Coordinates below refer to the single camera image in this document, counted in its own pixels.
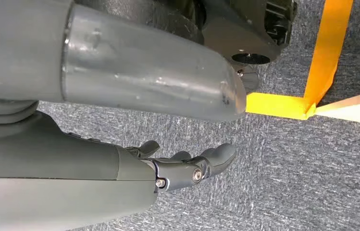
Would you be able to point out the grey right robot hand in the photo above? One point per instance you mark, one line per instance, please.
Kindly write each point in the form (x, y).
(39, 153)

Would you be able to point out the dark robot body housing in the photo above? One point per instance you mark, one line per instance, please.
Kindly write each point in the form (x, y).
(230, 32)

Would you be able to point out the orange floor tape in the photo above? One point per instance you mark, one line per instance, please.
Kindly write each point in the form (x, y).
(326, 47)

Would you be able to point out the pale wooden desk panel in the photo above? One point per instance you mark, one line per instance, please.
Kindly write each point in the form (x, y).
(358, 110)

